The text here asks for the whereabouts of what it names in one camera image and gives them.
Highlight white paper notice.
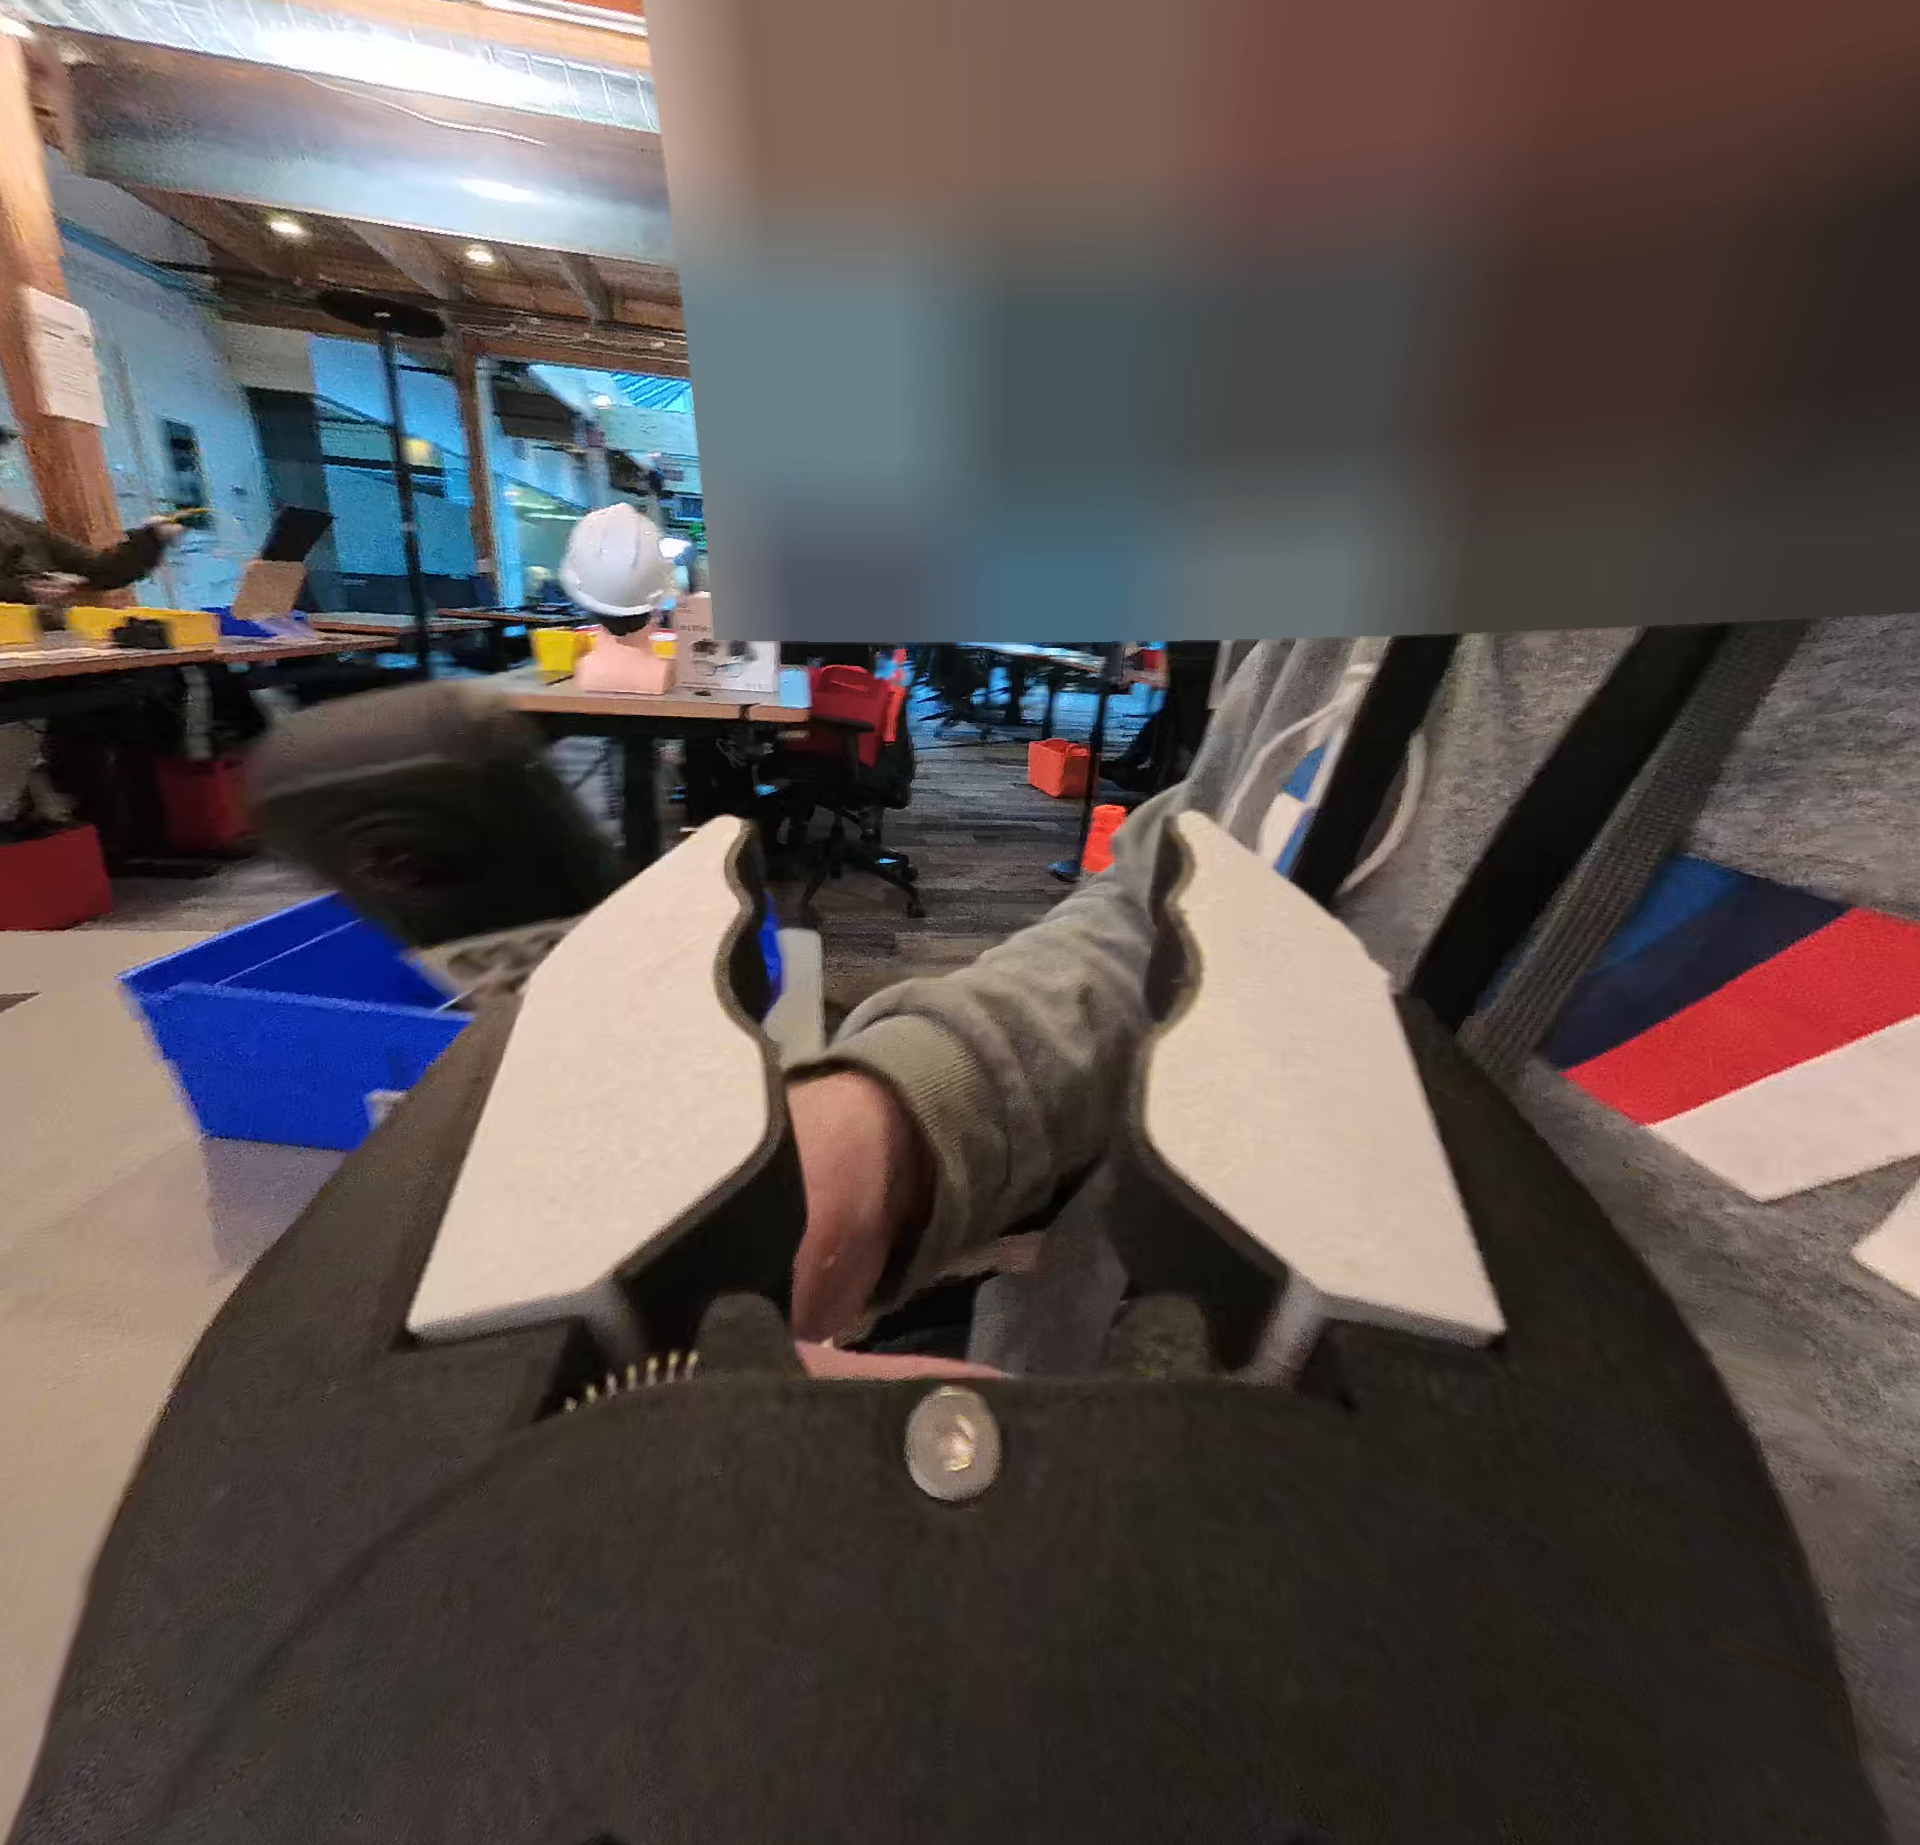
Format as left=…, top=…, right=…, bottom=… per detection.
left=21, top=284, right=111, bottom=430

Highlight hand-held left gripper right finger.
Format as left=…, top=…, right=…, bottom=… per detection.
left=1138, top=810, right=1508, bottom=1385

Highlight black shoulder strap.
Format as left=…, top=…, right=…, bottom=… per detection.
left=1410, top=621, right=1810, bottom=1074
left=1286, top=629, right=1461, bottom=905

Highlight mannequin head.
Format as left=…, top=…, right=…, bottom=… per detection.
left=573, top=610, right=673, bottom=700

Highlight red office chair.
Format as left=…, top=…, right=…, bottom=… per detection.
left=757, top=666, right=927, bottom=920

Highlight white hard hat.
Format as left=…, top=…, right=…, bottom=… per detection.
left=559, top=501, right=675, bottom=620

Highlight wooden top table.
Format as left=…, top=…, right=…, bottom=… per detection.
left=501, top=670, right=817, bottom=875

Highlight long wooden work table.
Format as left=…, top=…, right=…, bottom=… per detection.
left=0, top=621, right=400, bottom=692

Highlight wooden post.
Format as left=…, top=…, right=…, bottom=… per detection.
left=0, top=31, right=129, bottom=557

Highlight red plastic bin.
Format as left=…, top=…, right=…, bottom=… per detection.
left=0, top=824, right=114, bottom=933
left=157, top=753, right=258, bottom=859

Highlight blue plastic bin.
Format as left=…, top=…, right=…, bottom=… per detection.
left=121, top=892, right=483, bottom=1152

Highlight person's right hand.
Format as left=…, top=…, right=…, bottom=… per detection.
left=787, top=1069, right=997, bottom=1383

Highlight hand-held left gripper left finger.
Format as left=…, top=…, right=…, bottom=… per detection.
left=406, top=811, right=797, bottom=1367

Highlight silver ceiling duct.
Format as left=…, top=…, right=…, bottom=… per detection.
left=0, top=0, right=659, bottom=138

